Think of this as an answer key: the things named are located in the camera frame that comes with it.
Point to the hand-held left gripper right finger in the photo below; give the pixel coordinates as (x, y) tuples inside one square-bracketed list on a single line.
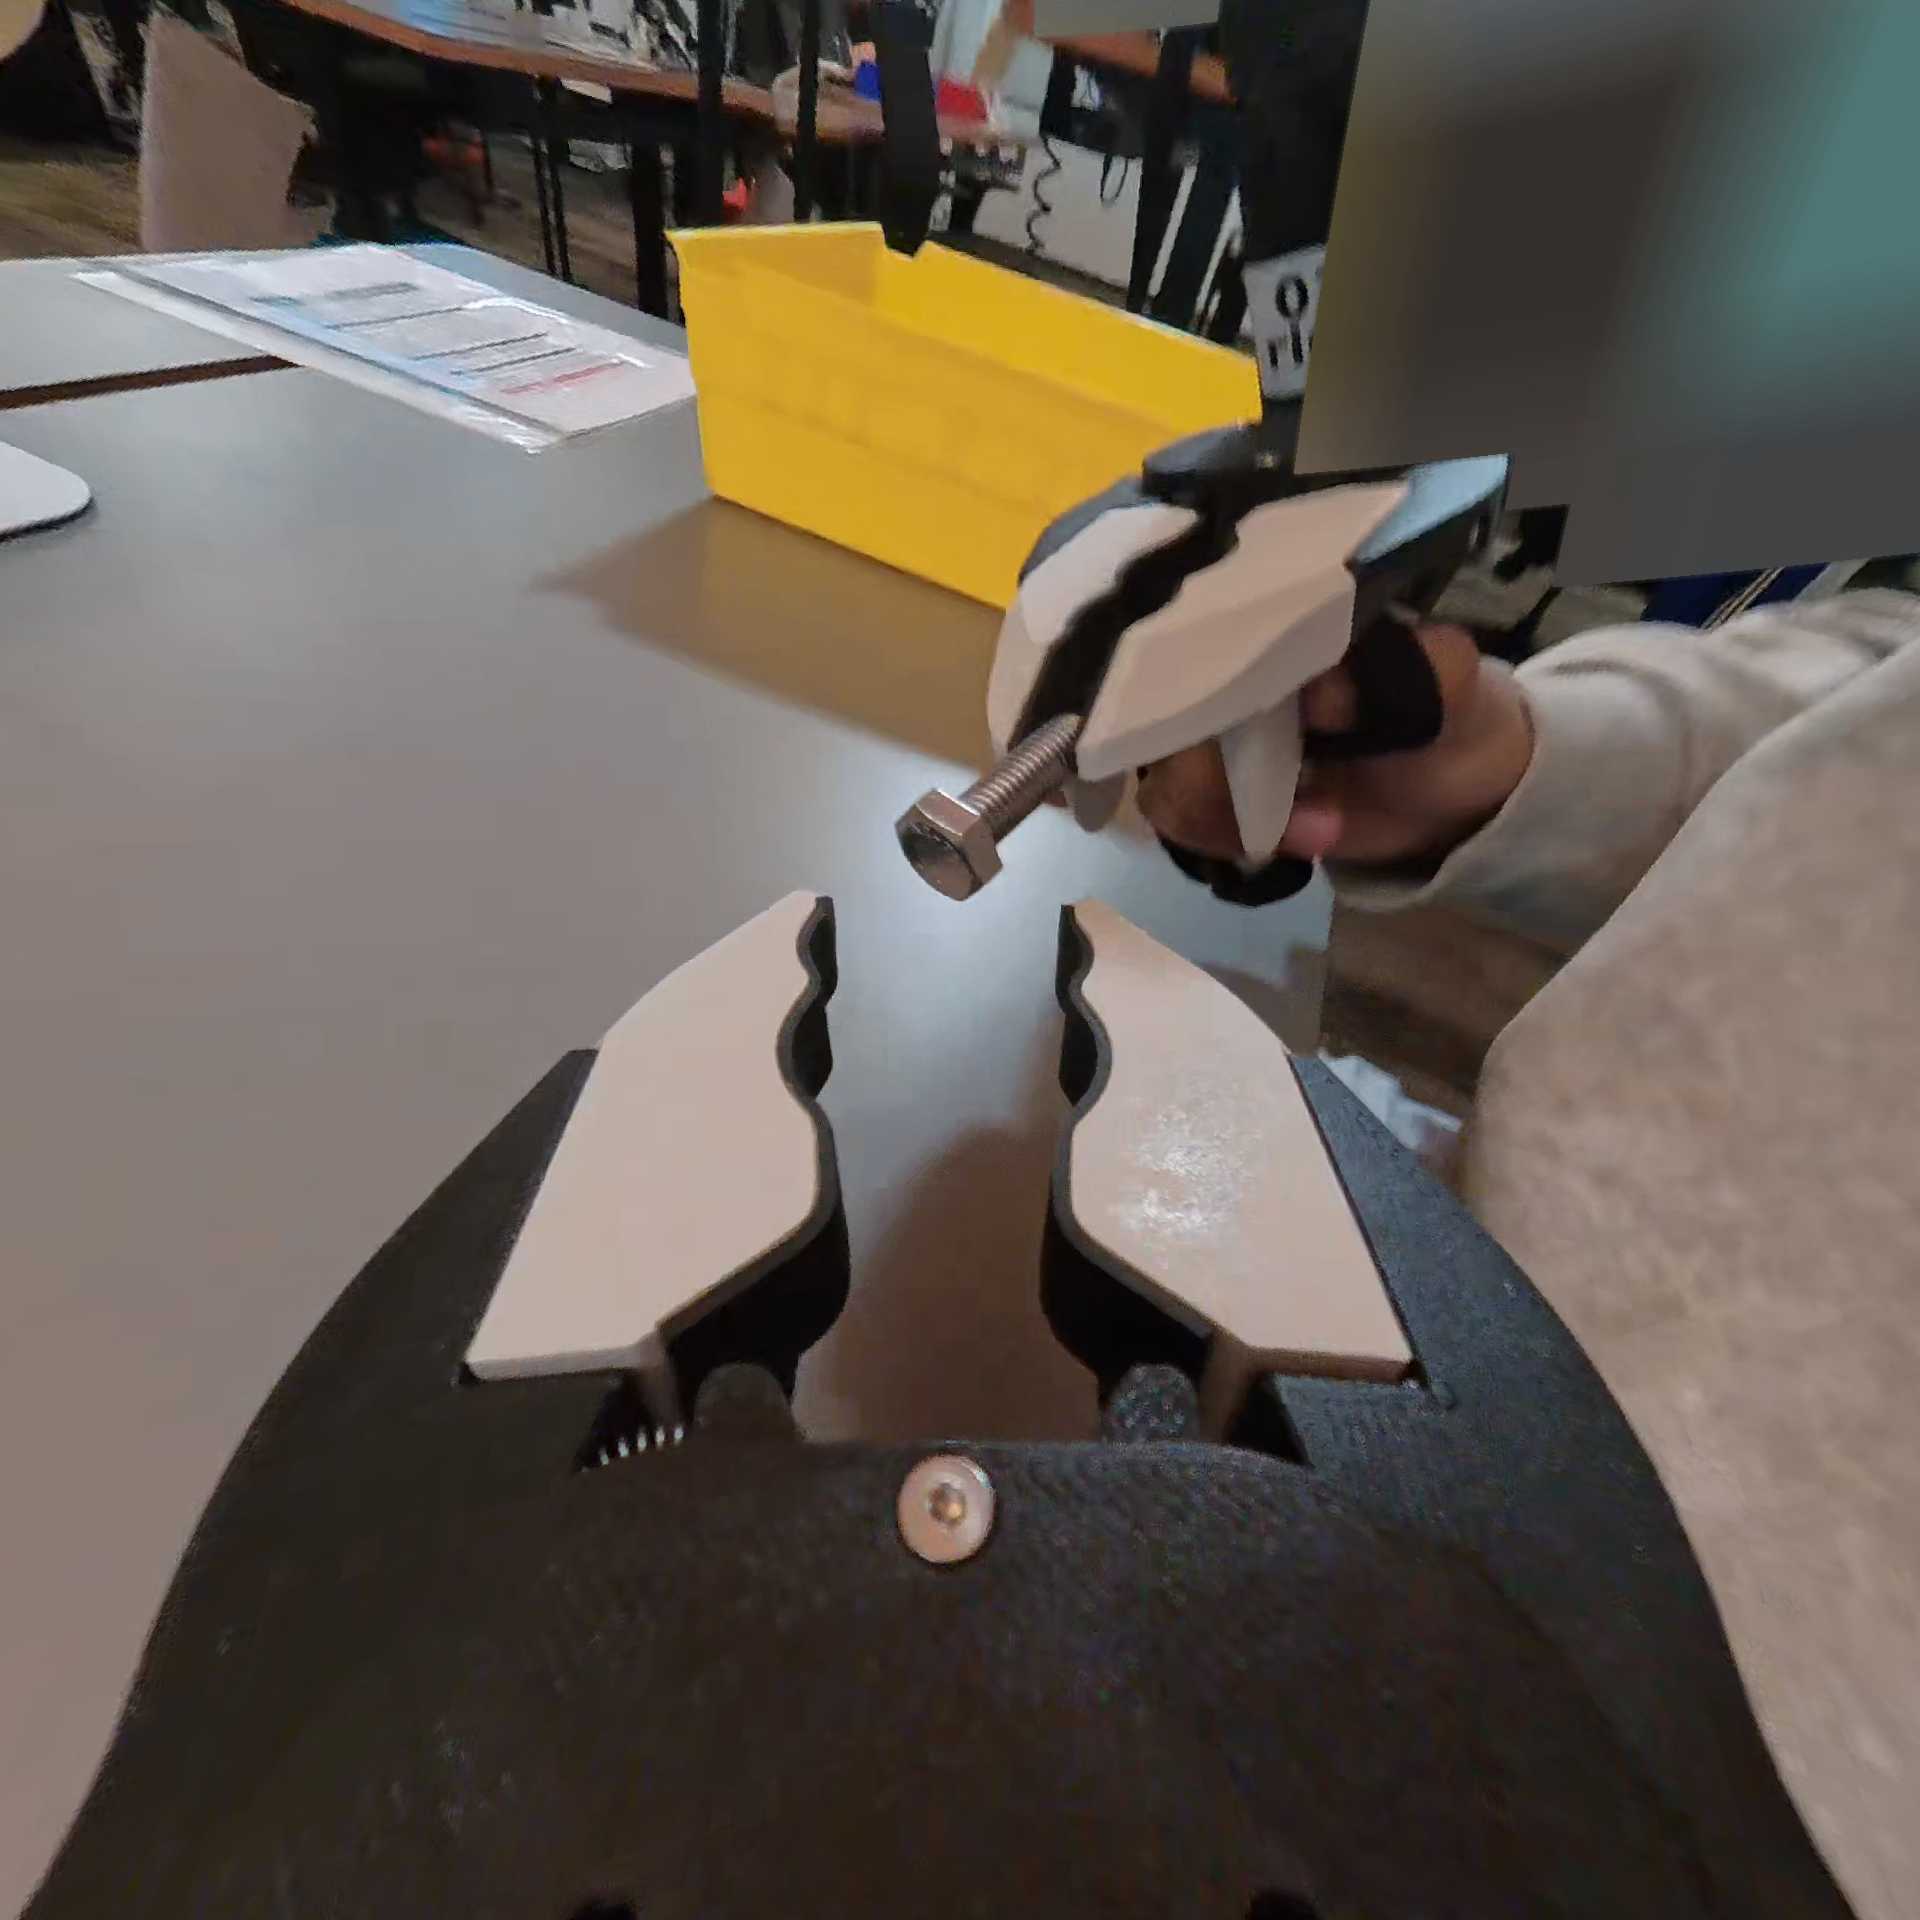
[(1213, 1185)]

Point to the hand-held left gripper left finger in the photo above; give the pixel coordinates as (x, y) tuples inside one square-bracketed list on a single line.
[(660, 1170)]

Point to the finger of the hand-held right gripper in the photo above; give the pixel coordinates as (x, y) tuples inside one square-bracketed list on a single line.
[(1050, 585), (1244, 628)]

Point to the yellow plastic bin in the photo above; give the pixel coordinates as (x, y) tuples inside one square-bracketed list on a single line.
[(900, 434)]

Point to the silver hex bolt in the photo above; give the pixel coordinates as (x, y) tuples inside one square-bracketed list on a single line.
[(990, 796)]

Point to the person's right forearm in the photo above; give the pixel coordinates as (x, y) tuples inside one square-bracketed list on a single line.
[(1650, 705)]

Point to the grey desk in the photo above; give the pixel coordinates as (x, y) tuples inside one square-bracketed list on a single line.
[(374, 751)]

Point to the wooden-edged desk with black legs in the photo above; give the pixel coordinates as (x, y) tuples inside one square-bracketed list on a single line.
[(598, 66)]

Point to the person's right hand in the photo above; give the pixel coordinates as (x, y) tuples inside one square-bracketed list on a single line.
[(1395, 810)]

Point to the person's grey sweater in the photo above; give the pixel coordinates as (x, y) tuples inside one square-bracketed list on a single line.
[(1723, 1348)]

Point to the laminated paper sheet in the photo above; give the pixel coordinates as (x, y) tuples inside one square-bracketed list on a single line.
[(421, 338)]

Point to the wooden document stand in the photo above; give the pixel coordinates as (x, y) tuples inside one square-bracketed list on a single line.
[(29, 487)]

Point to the grey cardboard panel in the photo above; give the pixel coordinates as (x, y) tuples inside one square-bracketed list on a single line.
[(224, 150)]

